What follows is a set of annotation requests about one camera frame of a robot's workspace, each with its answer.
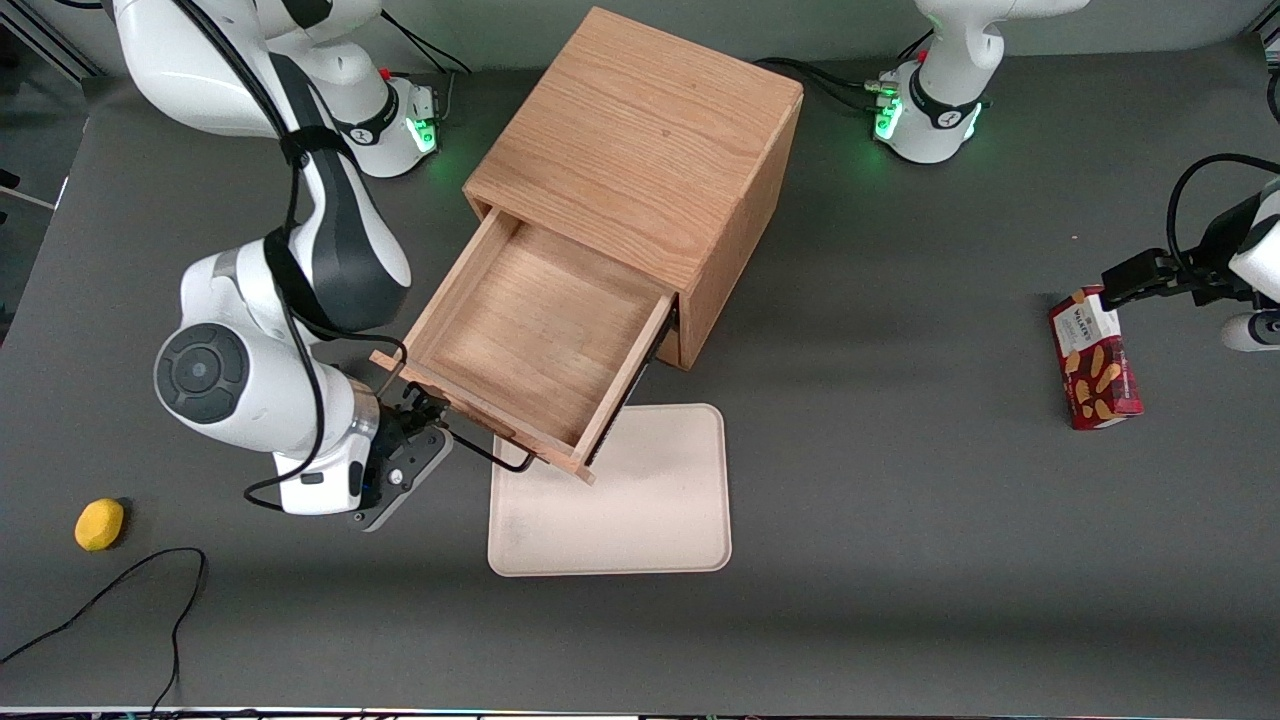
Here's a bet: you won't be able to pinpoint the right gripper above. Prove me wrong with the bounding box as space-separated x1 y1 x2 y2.
347 385 454 534

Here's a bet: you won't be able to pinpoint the oak wooden drawer cabinet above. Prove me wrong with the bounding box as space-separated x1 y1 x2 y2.
462 6 805 372

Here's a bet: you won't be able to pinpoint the red shortbread cookie box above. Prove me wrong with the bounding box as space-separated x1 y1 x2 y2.
1048 285 1144 432

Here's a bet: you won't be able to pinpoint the cream plastic tray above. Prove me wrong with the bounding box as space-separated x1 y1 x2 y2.
487 403 733 578

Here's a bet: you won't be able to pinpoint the yellow lemon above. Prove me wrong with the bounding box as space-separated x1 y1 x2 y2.
74 498 126 553

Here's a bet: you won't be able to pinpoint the black looped left wrist cable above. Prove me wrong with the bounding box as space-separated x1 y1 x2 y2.
1165 153 1280 283

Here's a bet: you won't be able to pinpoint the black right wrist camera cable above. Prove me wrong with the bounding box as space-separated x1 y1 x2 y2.
175 0 411 513

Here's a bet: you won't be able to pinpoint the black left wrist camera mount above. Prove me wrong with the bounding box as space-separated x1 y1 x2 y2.
1195 190 1263 306

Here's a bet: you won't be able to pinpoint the thin black cable on table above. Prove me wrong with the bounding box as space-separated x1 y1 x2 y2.
0 547 208 716

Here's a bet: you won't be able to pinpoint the black cables at right arm base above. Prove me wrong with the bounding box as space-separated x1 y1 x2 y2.
380 12 475 123

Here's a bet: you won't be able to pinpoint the black cables at arm base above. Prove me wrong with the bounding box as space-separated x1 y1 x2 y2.
380 12 475 123
755 57 896 116

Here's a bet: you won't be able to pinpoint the black cables at left arm base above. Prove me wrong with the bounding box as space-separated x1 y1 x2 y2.
755 57 896 116

